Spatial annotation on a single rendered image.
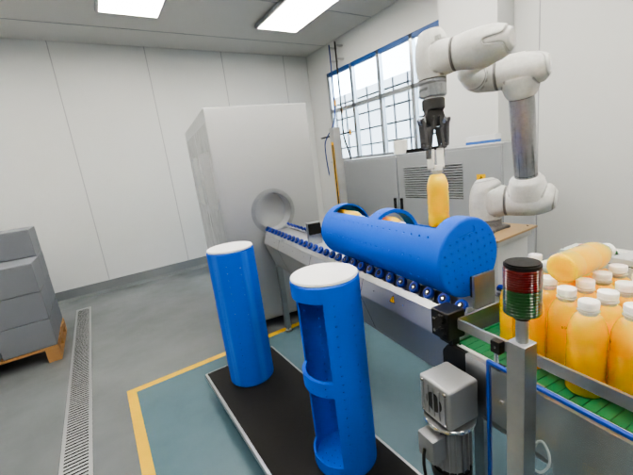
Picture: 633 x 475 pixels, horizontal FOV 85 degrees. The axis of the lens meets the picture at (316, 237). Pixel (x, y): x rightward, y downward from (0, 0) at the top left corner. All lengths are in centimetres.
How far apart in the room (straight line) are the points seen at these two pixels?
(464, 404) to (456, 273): 42
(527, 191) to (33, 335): 393
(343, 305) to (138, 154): 494
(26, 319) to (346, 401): 311
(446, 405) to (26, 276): 351
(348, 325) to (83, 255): 495
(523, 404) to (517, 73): 132
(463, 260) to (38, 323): 358
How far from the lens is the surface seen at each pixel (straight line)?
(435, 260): 121
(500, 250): 194
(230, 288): 210
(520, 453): 91
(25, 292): 392
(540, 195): 194
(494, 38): 124
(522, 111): 182
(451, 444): 116
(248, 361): 230
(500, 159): 301
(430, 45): 130
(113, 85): 602
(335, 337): 137
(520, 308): 72
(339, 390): 149
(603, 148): 410
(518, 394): 83
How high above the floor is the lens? 148
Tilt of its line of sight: 12 degrees down
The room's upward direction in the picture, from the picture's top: 7 degrees counter-clockwise
